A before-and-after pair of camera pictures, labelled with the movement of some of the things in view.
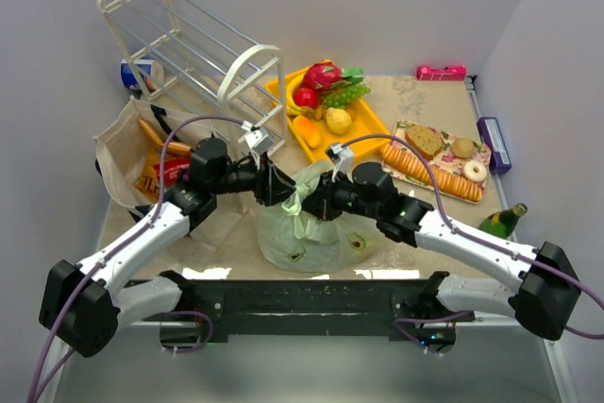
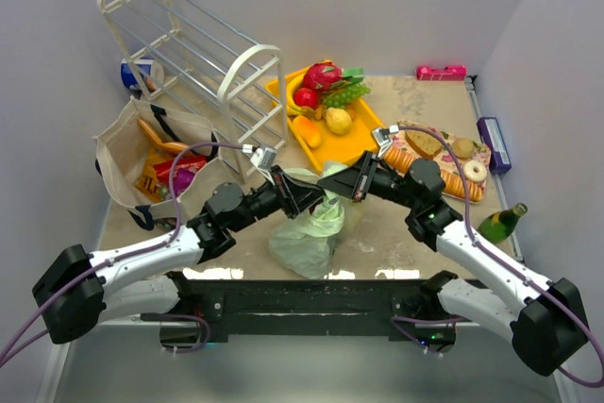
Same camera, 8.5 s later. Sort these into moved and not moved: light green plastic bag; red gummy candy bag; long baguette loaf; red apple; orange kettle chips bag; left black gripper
Moved: light green plastic bag; left black gripper
Not moved: orange kettle chips bag; red apple; red gummy candy bag; long baguette loaf
